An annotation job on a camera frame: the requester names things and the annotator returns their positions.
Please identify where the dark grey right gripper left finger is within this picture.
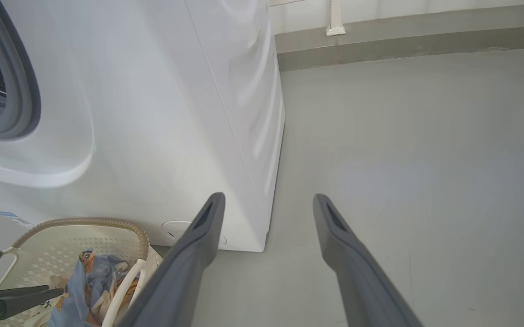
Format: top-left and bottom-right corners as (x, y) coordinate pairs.
(117, 192), (226, 327)

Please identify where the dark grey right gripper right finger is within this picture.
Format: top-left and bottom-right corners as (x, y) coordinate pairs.
(313, 194), (424, 327)

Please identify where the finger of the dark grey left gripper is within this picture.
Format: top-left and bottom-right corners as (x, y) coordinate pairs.
(0, 289), (65, 319)
(0, 285), (50, 304)

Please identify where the blue cartoon print garment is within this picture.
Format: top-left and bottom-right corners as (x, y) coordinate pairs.
(60, 250), (140, 327)

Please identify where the white front-load washing machine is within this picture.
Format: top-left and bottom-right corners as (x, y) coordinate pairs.
(0, 0), (286, 253)

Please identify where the round white filter cover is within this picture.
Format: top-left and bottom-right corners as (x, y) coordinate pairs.
(161, 220), (227, 248)

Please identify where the cream basket with brown rim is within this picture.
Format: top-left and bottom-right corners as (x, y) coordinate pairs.
(0, 217), (163, 327)

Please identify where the blue energy label sticker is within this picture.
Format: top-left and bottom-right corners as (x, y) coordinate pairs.
(0, 210), (35, 228)

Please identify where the white metal railing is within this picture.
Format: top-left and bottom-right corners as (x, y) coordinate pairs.
(269, 0), (346, 37)

